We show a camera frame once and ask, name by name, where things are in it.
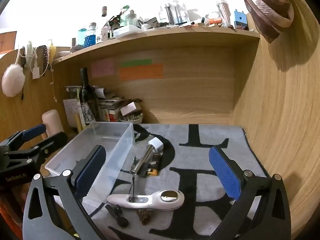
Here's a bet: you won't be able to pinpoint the small brown tube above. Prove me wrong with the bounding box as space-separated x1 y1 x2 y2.
146 153 160 176

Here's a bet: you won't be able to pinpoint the orange sticky note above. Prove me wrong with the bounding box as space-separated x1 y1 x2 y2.
119 64 164 80

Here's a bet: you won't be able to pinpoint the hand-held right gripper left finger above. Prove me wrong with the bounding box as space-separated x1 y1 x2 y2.
22 144 107 240

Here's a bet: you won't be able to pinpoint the blue dotted bottle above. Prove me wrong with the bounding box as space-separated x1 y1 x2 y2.
84 22 97 47

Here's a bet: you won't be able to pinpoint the clear plastic storage box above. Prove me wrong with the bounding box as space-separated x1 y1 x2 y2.
44 122 136 205

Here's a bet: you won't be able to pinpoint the pink mug with handle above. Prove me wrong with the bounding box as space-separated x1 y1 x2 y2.
42 109 64 135

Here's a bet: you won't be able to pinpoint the white card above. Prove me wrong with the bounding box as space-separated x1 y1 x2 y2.
120 104 137 115

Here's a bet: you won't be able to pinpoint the clear jar with brown contents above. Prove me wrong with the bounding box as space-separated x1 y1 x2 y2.
216 0 232 27

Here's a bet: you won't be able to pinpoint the silver keys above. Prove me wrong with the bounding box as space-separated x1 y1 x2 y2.
129 156 140 174

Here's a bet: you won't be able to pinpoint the small brown pine cone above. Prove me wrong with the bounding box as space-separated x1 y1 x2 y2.
137 209 153 224

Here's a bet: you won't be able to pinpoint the blue box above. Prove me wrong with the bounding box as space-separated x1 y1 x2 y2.
234 10 248 28

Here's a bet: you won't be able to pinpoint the silver metal flashlight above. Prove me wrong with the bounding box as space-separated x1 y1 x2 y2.
135 144 157 178

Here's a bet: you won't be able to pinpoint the patterned headband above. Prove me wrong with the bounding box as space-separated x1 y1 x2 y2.
41 45 50 69

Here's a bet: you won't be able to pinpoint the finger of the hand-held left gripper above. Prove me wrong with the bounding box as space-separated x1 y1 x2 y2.
5 124 47 150
25 132 68 167

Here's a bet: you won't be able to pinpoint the clear plastic organizer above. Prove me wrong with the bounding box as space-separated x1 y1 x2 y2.
159 0 189 25

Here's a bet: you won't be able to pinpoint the handwritten paper note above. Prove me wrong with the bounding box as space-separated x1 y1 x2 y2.
63 99 82 127

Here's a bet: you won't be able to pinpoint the dark wine bottle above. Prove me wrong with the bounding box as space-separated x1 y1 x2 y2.
79 67 99 122

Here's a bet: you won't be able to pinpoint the green sticky note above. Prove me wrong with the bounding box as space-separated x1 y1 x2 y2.
120 59 152 67

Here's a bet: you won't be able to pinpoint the white handheld massager device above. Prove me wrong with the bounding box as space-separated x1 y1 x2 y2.
107 189 185 210

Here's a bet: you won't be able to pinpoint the pile of packets and cards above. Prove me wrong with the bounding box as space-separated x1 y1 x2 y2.
99 97 125 122

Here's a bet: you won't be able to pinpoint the wooden shelf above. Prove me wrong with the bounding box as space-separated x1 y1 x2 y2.
54 26 260 64

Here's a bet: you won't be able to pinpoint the grey mat with black letters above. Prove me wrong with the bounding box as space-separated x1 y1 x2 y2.
82 124 270 240

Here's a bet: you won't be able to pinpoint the teal bottle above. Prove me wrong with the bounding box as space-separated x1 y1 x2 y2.
78 28 87 46

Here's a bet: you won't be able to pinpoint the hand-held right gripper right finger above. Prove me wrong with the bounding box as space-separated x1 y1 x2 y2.
208 145 292 240

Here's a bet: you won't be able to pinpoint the white charger adapter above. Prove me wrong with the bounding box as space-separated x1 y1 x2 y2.
148 137 164 153

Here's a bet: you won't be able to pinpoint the pink sticky note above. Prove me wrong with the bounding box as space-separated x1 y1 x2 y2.
91 59 115 78

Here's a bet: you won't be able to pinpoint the white bath puff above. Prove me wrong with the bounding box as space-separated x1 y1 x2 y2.
1 64 25 97

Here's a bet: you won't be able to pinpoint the white rectangular box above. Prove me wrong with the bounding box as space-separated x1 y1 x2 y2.
113 25 143 38

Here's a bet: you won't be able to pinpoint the brown hanging bag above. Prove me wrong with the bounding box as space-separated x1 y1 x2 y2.
240 0 295 43

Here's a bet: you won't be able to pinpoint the small black clip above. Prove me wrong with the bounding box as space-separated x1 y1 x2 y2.
105 204 129 228

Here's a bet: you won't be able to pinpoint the bowl of small stones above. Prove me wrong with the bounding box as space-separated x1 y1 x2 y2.
119 114 143 123

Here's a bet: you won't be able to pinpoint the mint green bottle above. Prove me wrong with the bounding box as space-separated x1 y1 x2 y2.
120 5 131 28

